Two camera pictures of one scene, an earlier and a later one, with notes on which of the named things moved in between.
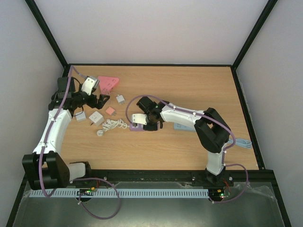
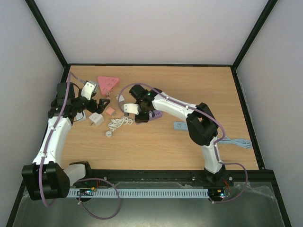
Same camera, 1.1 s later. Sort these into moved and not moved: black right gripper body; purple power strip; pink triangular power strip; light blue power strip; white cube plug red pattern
Moved: purple power strip; black right gripper body
Not moved: light blue power strip; pink triangular power strip; white cube plug red pattern
